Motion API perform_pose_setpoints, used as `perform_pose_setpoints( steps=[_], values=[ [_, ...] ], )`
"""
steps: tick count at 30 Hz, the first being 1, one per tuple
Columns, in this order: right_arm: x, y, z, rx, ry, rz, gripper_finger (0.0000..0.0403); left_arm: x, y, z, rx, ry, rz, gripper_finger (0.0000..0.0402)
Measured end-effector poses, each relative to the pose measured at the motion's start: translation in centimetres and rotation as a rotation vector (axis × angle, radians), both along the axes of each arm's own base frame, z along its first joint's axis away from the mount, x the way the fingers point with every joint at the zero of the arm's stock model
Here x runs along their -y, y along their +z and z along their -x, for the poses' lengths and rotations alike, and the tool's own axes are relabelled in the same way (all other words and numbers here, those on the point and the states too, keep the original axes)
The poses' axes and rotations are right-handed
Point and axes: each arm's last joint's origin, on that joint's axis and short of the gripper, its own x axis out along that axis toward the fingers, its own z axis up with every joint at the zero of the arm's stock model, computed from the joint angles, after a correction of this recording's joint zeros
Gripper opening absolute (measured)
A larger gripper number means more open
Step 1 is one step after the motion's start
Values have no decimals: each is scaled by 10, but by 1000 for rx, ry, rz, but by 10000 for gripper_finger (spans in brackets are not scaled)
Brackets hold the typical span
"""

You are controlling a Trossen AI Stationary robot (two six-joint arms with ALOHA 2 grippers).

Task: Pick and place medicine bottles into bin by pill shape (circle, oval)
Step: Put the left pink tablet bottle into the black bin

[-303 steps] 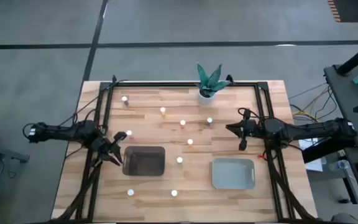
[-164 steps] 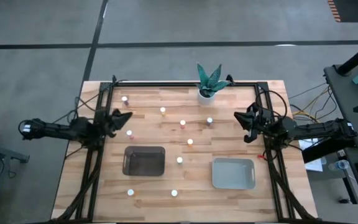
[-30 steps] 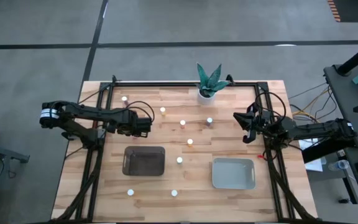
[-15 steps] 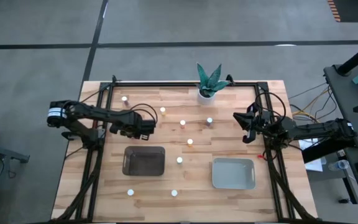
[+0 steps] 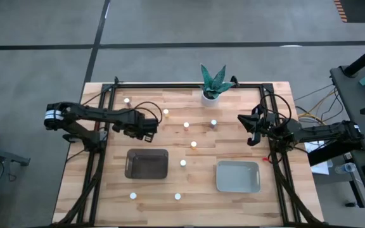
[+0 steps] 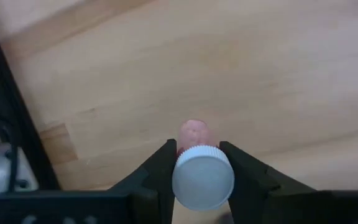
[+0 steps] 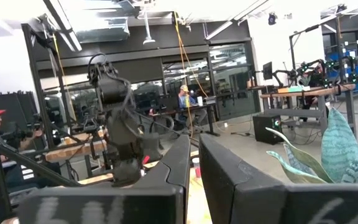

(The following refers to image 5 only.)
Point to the clear water bottle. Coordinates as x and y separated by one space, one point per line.
344 168

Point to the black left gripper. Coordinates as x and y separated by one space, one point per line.
135 125

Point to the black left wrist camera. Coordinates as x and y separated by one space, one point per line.
154 124

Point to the clear tube with pink cap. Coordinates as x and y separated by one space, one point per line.
183 163

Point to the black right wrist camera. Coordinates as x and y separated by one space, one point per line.
258 111

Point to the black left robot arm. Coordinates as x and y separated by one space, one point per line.
90 114

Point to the yellow medicine bottle white cap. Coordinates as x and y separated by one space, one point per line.
166 111

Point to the pink medicine bottle white cap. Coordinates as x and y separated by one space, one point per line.
186 125

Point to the green plant in white pot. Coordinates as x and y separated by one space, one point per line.
210 100

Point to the grey metal stand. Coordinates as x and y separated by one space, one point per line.
5 155

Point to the white paper sheet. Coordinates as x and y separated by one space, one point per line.
320 168

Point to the white plastic bin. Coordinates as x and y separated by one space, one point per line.
238 177

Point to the black slanted pole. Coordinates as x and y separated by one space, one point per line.
364 58

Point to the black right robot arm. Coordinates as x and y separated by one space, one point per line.
322 131

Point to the small black desk foot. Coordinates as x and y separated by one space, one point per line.
350 204

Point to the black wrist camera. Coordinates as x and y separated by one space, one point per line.
258 111
154 124

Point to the black mat orange striped edge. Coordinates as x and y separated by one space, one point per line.
360 9

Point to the purple medicine bottle white cap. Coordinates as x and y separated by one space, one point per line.
127 101

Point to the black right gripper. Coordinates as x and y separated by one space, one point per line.
263 133

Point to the grey side desk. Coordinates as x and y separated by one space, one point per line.
353 104

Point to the black frame bracket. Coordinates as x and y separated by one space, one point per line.
116 80
234 79

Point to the dark transparent plastic bin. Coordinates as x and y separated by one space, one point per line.
146 164

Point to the black stand beam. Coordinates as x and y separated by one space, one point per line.
331 152

